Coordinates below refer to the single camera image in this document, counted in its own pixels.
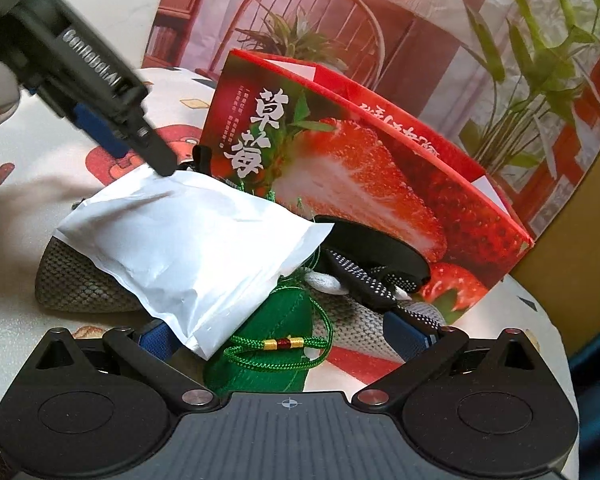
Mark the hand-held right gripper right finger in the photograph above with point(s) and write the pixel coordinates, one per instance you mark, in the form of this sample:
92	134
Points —
400	337

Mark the grey mesh pad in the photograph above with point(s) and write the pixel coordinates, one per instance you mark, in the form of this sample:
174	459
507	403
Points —
80	280
365	325

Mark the white plastic packet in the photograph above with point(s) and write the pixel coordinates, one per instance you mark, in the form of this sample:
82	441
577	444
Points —
180	250

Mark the black white-dotted sock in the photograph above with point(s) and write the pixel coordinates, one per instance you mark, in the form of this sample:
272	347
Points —
375	255

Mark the wooden panel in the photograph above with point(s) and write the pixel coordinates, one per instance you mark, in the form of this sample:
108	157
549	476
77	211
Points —
580	260

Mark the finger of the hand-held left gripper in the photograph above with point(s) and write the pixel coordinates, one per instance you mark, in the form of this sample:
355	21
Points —
100	130
95	65

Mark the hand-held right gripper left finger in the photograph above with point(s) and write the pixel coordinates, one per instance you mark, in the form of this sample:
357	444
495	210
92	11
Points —
152	342

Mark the printed room scene backdrop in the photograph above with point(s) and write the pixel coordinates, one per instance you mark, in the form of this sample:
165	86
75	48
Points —
430	35

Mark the red strawberry print box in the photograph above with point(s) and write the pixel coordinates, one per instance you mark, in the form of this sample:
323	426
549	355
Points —
360	170

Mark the small white knit item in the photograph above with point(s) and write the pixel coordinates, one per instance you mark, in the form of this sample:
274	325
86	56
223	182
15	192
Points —
322	281

